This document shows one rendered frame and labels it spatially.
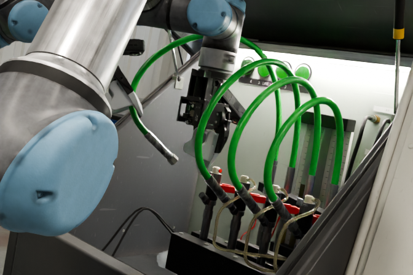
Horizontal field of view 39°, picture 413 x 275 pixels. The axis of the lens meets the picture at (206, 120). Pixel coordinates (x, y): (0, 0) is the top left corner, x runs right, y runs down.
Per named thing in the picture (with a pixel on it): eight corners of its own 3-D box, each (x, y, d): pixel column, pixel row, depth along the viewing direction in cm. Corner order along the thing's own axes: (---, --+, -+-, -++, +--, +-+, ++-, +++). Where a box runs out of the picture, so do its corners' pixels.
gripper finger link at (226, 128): (203, 150, 122) (210, 108, 122) (208, 150, 123) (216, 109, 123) (219, 154, 119) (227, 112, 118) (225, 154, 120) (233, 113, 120)
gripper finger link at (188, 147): (174, 168, 121) (182, 124, 121) (194, 169, 126) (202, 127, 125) (185, 172, 119) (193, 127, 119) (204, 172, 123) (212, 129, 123)
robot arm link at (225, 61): (217, 52, 126) (246, 56, 120) (214, 73, 126) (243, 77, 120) (193, 46, 120) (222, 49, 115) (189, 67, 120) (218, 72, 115)
